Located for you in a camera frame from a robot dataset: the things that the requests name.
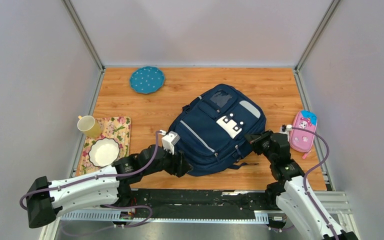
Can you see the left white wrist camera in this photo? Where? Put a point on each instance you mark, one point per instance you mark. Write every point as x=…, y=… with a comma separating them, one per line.
x=169, y=140

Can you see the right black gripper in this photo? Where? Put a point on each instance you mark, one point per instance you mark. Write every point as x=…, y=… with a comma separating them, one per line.
x=254, y=139

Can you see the floral placemat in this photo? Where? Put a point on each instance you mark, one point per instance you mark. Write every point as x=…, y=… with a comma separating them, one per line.
x=113, y=128

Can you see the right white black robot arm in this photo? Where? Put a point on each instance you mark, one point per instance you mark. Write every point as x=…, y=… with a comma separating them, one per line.
x=291, y=192

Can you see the white scalloped bowl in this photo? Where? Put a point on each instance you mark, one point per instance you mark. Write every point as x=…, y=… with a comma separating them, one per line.
x=104, y=152

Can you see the navy blue backpack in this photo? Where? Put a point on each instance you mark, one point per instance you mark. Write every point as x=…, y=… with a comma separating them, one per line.
x=212, y=130

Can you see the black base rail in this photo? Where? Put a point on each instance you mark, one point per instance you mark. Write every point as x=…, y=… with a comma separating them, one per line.
x=199, y=204

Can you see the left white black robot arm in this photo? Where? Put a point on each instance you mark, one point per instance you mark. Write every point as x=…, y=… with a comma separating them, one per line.
x=47, y=200

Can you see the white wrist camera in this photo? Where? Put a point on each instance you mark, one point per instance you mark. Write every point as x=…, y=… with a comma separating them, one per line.
x=286, y=129
x=169, y=140

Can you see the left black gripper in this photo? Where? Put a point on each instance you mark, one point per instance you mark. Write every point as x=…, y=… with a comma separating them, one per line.
x=179, y=165

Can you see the yellow mug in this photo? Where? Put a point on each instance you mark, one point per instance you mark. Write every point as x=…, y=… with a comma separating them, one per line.
x=89, y=126

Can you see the pink cartoon pencil case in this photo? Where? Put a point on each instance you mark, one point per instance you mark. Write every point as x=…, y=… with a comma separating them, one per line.
x=301, y=136

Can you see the teal polka dot plate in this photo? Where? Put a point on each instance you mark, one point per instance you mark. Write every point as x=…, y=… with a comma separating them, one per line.
x=147, y=80

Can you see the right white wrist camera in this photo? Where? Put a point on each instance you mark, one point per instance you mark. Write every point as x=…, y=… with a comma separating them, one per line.
x=286, y=129

